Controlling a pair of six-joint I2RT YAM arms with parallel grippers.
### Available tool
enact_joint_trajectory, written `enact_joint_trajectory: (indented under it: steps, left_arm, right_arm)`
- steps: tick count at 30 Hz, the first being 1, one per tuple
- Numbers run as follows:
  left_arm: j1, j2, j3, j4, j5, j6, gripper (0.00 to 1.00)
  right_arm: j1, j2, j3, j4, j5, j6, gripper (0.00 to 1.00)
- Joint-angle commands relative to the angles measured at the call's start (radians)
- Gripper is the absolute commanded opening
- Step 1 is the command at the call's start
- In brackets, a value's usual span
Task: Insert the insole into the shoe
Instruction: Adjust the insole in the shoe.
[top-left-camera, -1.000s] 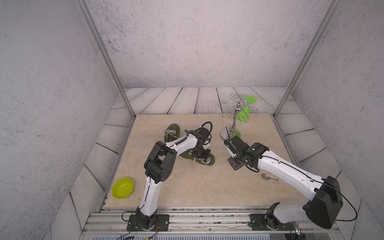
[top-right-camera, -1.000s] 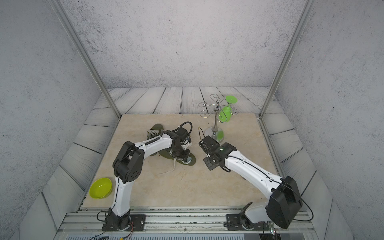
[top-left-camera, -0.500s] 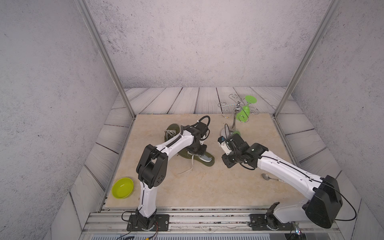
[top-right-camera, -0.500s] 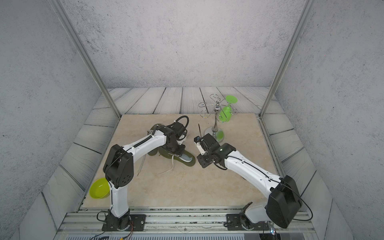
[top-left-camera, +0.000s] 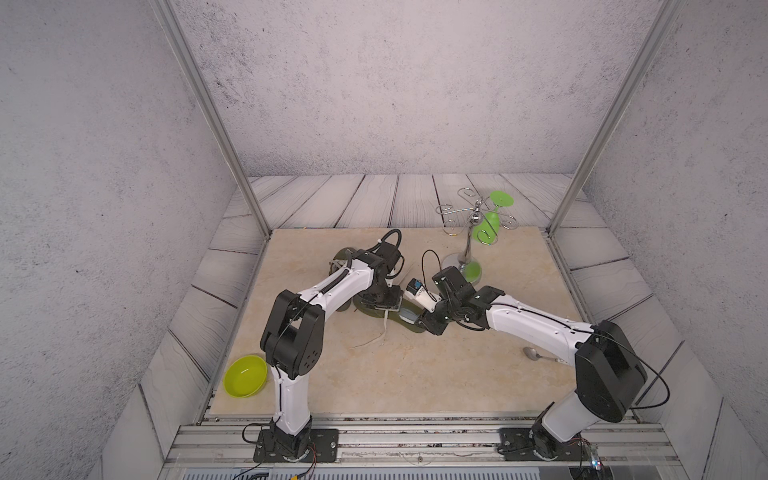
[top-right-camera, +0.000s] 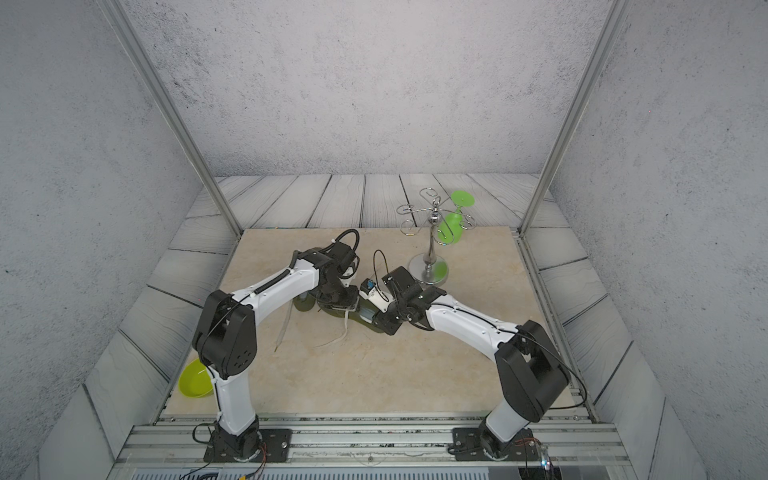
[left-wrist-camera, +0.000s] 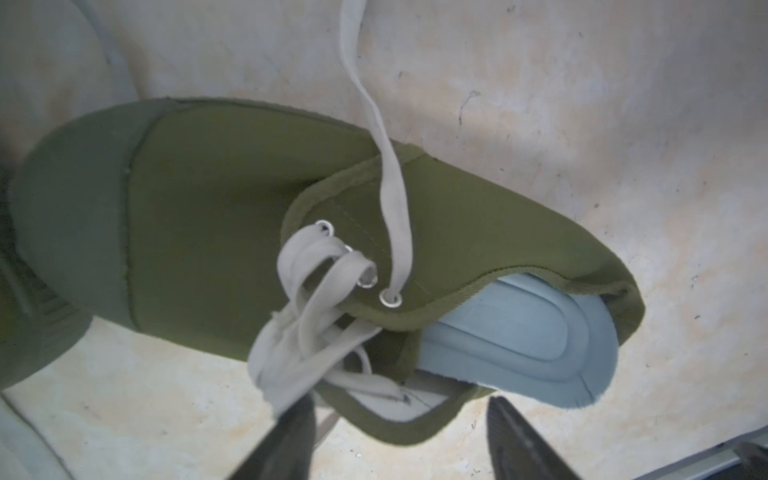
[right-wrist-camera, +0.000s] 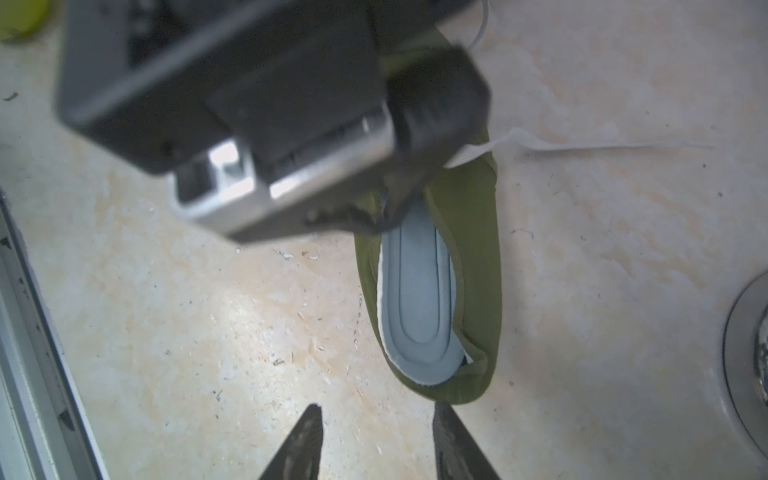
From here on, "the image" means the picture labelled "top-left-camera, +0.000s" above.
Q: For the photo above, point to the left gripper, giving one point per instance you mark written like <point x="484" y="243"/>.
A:
<point x="394" y="303"/>

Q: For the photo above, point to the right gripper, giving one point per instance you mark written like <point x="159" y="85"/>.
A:
<point x="430" y="324"/>

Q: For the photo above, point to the olive green shoe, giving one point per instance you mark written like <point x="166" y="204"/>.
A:
<point x="339" y="261"/>
<point x="387" y="316"/>

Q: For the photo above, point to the grey insole one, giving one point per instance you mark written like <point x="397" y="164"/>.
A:
<point x="410" y="313"/>

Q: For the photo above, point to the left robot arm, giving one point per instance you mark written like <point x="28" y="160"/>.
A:
<point x="293" y="338"/>

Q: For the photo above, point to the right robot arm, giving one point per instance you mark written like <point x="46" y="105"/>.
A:
<point x="609" y="373"/>

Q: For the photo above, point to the small grey spoon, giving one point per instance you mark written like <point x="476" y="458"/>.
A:
<point x="532" y="354"/>

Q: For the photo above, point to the chrome metal stand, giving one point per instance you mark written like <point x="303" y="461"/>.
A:
<point x="458" y="219"/>

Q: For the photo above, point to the green plastic bowl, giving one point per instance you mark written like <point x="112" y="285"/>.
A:
<point x="246" y="376"/>

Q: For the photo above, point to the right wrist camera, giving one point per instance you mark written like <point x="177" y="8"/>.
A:
<point x="416" y="293"/>

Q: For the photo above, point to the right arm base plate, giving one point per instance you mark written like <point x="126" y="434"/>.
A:
<point x="516" y="445"/>

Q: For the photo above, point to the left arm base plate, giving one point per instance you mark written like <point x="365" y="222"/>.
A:
<point x="311" y="444"/>

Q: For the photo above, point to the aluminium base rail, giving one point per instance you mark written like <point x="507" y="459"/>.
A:
<point x="411" y="447"/>

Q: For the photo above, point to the left aluminium frame post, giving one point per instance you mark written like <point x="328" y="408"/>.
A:
<point x="183" y="53"/>

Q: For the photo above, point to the aluminium frame post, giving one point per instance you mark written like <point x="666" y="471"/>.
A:
<point x="183" y="53"/>
<point x="642" y="62"/>

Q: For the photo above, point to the right aluminium frame post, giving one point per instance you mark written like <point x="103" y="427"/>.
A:
<point x="642" y="62"/>

